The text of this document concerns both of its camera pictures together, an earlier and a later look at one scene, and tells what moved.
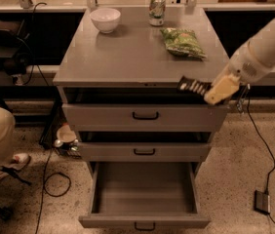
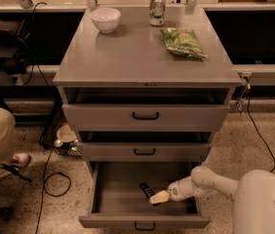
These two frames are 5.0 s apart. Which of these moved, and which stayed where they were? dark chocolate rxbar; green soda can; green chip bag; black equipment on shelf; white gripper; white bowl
Moved: dark chocolate rxbar; white gripper
Stayed: green soda can; black equipment on shelf; green chip bag; white bowl
